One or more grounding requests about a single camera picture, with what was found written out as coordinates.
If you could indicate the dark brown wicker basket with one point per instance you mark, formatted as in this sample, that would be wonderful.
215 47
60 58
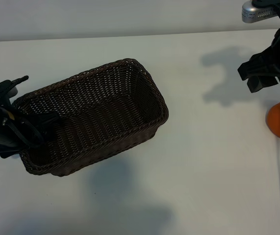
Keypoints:
100 115

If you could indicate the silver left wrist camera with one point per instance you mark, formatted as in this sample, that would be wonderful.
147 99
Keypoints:
14 91

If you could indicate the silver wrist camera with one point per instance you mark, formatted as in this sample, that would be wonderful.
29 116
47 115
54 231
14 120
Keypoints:
14 91
253 12

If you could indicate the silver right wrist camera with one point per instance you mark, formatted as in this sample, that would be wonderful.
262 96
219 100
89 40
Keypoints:
253 12

